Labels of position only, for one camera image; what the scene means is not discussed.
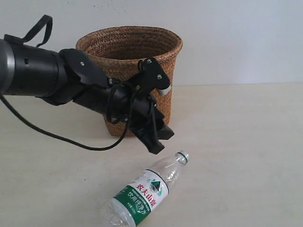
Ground brown woven basket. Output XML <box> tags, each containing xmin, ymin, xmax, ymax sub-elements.
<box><xmin>75</xmin><ymin>26</ymin><xmax>184</xmax><ymax>137</ymax></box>

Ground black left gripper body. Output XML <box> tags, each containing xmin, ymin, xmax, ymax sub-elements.
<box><xmin>107</xmin><ymin>84</ymin><xmax>165</xmax><ymax>130</ymax></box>

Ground clear plastic water bottle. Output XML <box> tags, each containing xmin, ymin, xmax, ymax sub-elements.
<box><xmin>100</xmin><ymin>150</ymin><xmax>190</xmax><ymax>227</ymax></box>

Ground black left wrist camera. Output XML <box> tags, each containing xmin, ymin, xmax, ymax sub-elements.
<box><xmin>127</xmin><ymin>58</ymin><xmax>171</xmax><ymax>99</ymax></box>

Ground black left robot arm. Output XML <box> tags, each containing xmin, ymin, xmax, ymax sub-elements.
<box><xmin>0</xmin><ymin>35</ymin><xmax>174</xmax><ymax>154</ymax></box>

